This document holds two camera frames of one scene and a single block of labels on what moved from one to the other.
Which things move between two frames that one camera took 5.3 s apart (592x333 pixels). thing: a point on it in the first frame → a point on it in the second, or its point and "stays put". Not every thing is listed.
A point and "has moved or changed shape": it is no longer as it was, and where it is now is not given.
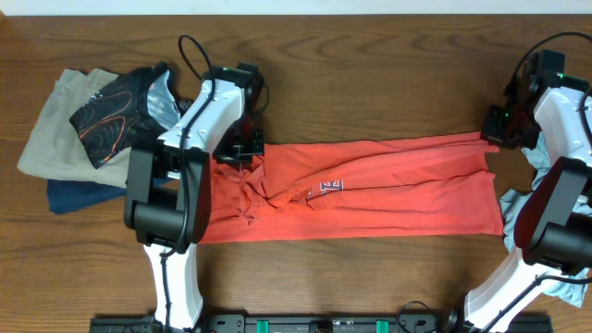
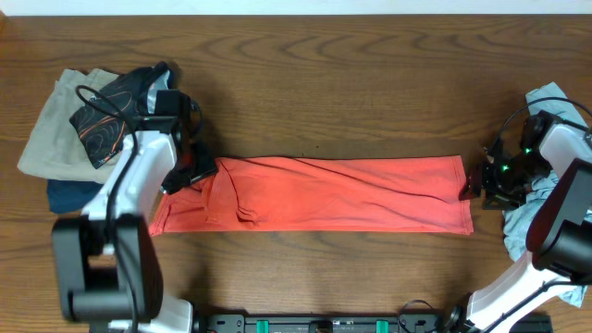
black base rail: [405, 323] stays put
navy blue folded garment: [65, 195] stays put
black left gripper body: [240, 143] → [201, 162]
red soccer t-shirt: [352, 189] has moved or changed shape
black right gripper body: [511, 129] → [505, 184]
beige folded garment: [56, 150] stays put
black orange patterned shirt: [129, 113] stays put
